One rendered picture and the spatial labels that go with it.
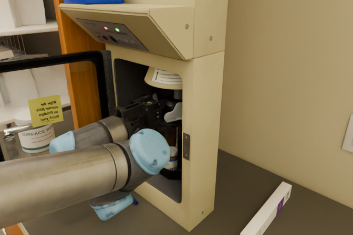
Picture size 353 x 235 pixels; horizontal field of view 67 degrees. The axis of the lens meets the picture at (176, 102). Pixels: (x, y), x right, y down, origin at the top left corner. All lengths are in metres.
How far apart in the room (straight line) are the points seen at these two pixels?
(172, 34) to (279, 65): 0.52
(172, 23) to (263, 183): 0.67
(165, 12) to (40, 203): 0.33
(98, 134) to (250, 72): 0.60
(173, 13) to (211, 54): 0.15
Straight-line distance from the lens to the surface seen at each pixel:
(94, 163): 0.40
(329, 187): 1.03
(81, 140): 0.57
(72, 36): 0.80
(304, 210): 0.93
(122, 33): 0.59
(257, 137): 1.05
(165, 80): 0.66
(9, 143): 0.76
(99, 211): 0.57
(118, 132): 0.60
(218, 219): 0.84
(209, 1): 0.57
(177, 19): 0.50
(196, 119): 0.61
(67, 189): 0.38
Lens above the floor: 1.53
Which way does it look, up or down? 22 degrees down
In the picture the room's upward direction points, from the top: straight up
